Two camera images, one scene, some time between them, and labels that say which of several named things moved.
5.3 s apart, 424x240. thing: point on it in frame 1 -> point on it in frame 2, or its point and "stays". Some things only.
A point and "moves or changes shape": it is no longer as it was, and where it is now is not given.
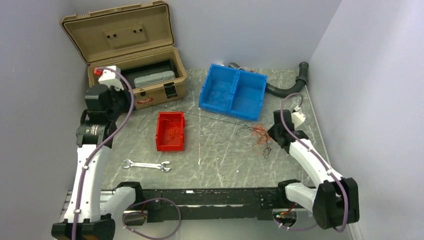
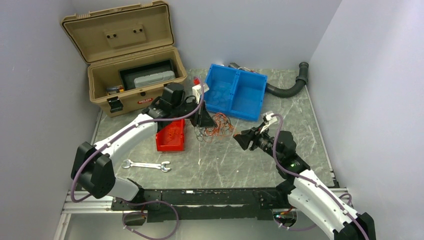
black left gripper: [125, 94] -> [203, 119]
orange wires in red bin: [173, 131] stays
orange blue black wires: [261, 132] moves or changes shape
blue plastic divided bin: [233, 91] stays
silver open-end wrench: [160, 166] stays
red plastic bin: [170, 127] stays
